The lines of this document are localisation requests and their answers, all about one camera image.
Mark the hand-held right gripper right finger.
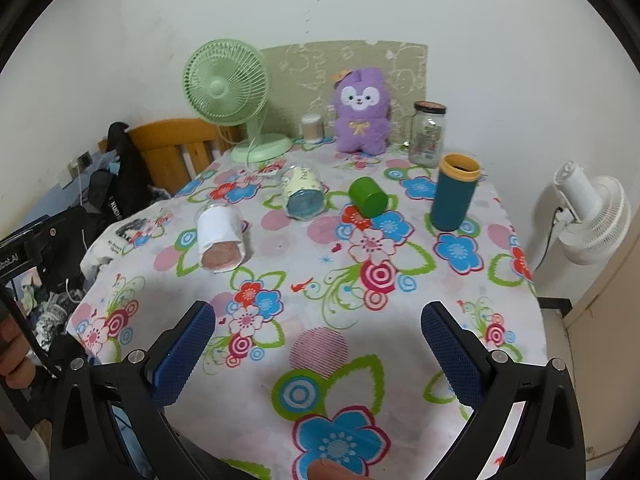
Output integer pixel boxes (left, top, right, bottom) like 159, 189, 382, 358
421, 301, 587, 480

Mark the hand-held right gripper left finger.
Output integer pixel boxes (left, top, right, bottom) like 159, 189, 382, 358
49, 301, 217, 480

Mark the clear cup with white label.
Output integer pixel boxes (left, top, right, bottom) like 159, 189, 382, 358
195, 203, 248, 275

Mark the teal cup with yellow rim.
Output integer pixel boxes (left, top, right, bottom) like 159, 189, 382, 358
430, 153, 482, 233

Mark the green cup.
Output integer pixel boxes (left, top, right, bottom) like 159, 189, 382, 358
348, 176, 389, 219

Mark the clear cup with blue base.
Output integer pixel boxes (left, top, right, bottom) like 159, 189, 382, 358
260, 164, 325, 220

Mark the person's left hand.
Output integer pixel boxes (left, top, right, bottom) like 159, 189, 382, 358
0, 318, 37, 392

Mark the person's right hand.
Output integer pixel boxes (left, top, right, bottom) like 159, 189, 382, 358
306, 459, 362, 480

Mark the pile of clothes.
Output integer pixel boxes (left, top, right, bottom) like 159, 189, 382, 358
18, 267, 87, 353

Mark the white printed cloth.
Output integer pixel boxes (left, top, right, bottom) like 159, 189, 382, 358
81, 204, 174, 282

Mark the black bag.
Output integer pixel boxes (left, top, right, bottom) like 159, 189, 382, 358
80, 122, 152, 228

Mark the wooden chair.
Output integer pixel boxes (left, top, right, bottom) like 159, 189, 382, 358
98, 118, 247, 197

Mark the floral tablecloth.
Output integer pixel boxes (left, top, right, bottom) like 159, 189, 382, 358
65, 137, 547, 480

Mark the beige cabinet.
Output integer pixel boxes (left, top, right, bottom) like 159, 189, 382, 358
539, 240, 640, 466

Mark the white fan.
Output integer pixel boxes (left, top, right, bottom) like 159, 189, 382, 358
552, 160, 632, 266

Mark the glass jar with dark lid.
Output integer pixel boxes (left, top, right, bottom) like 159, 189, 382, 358
408, 100, 448, 168

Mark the green desk fan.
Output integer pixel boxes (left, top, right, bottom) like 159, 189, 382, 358
182, 38, 294, 164

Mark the cotton swab jar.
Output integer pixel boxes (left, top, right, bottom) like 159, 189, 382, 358
300, 113, 325, 142

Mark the purple plush toy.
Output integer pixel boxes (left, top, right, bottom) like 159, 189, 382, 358
331, 66, 393, 155

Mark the white cable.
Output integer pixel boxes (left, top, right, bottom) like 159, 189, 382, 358
74, 159, 89, 207

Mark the wall power outlet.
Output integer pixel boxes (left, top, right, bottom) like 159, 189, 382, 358
66, 151, 94, 179

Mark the black fan cable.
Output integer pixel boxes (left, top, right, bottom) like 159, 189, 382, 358
542, 204, 567, 272

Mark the green patterned wall sheet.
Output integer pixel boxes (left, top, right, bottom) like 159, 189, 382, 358
260, 39, 430, 147

